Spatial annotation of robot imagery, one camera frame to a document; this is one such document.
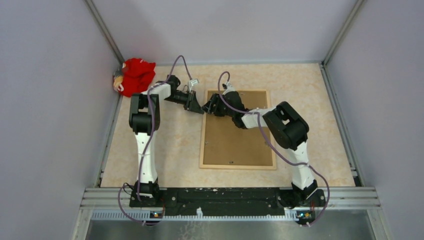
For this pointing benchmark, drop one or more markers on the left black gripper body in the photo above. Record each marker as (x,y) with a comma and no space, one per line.
(180,97)

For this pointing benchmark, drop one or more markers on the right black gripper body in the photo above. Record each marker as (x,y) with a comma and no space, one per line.
(222,109)

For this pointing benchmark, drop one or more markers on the brown frame backing board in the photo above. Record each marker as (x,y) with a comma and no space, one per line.
(238,142)

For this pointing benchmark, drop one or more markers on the wooden picture frame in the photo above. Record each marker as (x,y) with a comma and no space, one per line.
(238,167)

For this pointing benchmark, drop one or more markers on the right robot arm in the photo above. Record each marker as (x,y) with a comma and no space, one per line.
(290,132)

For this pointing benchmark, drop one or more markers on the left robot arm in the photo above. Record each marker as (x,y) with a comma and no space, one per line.
(145,119)

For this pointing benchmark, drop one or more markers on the red crumpled cloth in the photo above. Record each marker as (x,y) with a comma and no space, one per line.
(133,76)

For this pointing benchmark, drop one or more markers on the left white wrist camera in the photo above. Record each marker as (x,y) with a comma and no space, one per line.
(192,83)

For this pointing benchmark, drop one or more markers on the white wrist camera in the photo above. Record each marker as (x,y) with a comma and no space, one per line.
(192,83)
(228,88)

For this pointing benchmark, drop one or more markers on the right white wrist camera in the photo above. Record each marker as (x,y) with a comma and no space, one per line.
(228,88)

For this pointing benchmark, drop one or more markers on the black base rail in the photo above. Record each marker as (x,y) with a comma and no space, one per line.
(227,202)

